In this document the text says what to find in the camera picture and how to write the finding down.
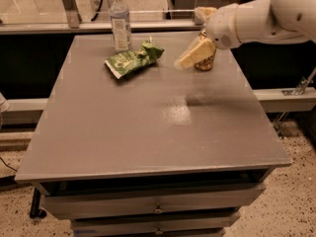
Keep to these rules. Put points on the grey top drawer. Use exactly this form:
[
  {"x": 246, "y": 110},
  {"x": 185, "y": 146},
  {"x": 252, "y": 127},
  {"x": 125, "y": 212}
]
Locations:
[{"x": 153, "y": 202}]

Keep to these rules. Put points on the metal guard rail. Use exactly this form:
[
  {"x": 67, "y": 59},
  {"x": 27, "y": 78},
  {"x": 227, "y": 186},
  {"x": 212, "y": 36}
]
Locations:
[{"x": 38, "y": 17}]

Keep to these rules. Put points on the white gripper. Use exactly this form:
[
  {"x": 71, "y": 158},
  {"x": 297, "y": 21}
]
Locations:
[{"x": 221, "y": 28}]

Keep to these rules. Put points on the grey lower drawer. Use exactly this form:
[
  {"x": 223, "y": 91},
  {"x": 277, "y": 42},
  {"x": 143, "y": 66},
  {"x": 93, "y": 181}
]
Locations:
[{"x": 155, "y": 224}]

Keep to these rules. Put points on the black caster leg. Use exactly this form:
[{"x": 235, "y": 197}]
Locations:
[{"x": 35, "y": 211}]

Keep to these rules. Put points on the gold soda can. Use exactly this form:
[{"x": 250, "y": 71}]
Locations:
[{"x": 206, "y": 64}]

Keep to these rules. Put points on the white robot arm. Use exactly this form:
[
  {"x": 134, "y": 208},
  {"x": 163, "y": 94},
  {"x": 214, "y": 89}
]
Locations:
[{"x": 264, "y": 21}]

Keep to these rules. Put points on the grey drawer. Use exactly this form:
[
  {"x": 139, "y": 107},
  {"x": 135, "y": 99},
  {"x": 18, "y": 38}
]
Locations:
[
  {"x": 153, "y": 202},
  {"x": 155, "y": 224}
]

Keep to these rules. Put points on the green jalapeno chip bag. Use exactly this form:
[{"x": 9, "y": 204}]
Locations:
[{"x": 126, "y": 62}]

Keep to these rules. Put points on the clear plastic water bottle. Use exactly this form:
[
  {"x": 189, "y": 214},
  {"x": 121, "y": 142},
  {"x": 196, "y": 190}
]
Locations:
[{"x": 119, "y": 14}]

